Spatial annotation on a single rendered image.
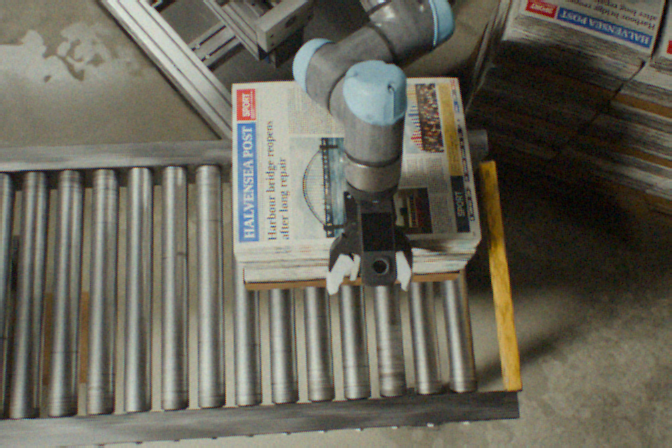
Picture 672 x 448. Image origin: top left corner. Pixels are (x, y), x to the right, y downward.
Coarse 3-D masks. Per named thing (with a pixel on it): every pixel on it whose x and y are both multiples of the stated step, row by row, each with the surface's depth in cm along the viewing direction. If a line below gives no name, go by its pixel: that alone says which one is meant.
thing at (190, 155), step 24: (96, 144) 132; (120, 144) 133; (144, 144) 133; (168, 144) 133; (192, 144) 133; (216, 144) 134; (480, 144) 136; (0, 168) 130; (24, 168) 131; (48, 168) 131; (72, 168) 131; (96, 168) 131; (120, 168) 132; (192, 168) 134
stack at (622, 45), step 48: (528, 0) 142; (576, 0) 142; (624, 0) 143; (480, 48) 210; (528, 48) 152; (576, 48) 146; (624, 48) 141; (480, 96) 178; (528, 96) 171; (576, 96) 164; (528, 144) 196; (576, 144) 186; (624, 144) 179; (576, 192) 218
